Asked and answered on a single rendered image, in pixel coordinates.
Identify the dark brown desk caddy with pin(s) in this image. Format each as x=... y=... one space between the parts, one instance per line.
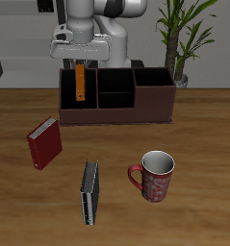
x=119 y=110

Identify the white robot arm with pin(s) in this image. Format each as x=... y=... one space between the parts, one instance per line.
x=113 y=35

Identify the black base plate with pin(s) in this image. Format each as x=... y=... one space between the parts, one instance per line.
x=137 y=63

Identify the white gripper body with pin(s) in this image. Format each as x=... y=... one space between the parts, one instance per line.
x=82 y=50

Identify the red book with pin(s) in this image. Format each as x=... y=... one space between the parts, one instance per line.
x=46 y=144

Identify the orange book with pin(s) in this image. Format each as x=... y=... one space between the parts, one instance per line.
x=80 y=83

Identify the black book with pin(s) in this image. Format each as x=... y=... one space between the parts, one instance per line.
x=90 y=189

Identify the red patterned mug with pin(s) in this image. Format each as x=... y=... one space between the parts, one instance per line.
x=156 y=181

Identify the green pot plant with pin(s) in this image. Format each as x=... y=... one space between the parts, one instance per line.
x=172 y=48

